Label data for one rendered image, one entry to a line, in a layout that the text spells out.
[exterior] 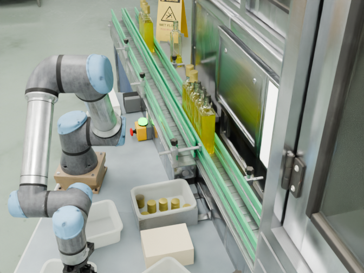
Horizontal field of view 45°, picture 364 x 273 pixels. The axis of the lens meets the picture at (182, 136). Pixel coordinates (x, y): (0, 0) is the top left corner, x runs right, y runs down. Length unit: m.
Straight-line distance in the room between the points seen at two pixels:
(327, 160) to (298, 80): 0.11
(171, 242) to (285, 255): 0.85
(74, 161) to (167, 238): 0.51
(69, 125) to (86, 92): 0.36
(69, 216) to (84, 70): 0.43
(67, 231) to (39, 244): 0.54
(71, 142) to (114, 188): 0.28
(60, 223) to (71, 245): 0.07
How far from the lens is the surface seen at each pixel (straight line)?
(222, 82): 1.86
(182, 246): 1.49
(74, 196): 1.23
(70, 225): 1.13
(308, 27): 0.54
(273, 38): 1.44
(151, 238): 1.52
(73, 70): 1.31
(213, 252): 1.57
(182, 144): 1.84
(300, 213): 0.65
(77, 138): 1.70
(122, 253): 1.58
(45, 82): 1.33
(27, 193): 1.26
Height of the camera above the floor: 1.93
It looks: 34 degrees down
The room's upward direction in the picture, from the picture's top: straight up
